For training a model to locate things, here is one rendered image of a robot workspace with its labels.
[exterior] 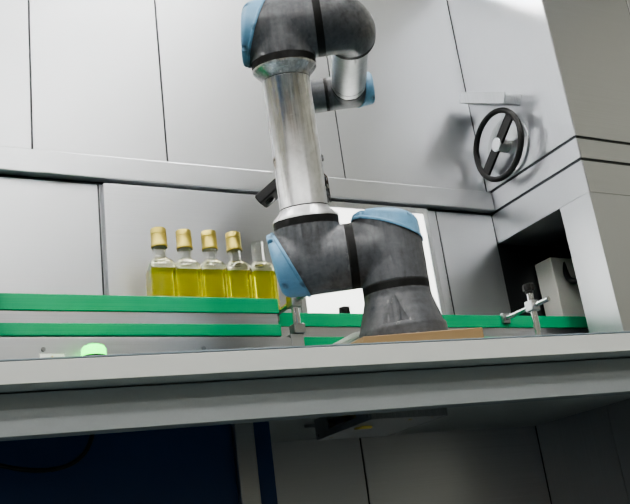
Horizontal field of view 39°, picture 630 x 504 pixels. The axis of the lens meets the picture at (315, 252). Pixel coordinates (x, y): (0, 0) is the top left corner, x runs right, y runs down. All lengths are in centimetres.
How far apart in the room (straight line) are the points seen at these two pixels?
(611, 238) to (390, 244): 97
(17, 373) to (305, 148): 62
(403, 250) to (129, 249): 77
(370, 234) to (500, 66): 129
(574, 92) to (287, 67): 112
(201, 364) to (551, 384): 61
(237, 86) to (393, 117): 48
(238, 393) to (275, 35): 63
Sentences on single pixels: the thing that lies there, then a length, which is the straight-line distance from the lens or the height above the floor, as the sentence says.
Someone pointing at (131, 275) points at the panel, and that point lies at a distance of 204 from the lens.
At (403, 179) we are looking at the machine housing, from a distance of 252.
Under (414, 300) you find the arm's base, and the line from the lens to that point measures 148.
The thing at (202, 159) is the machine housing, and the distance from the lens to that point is 225.
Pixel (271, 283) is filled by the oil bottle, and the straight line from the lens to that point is 198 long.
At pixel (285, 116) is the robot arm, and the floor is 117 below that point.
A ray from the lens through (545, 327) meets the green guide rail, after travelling 237.
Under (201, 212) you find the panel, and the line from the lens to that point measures 215.
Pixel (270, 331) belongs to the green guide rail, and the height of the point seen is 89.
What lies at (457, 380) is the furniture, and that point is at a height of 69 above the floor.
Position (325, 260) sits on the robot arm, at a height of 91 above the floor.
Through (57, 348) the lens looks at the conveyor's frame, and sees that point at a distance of 166.
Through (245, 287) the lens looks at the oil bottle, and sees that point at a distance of 195.
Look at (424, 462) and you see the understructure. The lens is 228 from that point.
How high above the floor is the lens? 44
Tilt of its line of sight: 19 degrees up
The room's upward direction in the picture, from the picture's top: 8 degrees counter-clockwise
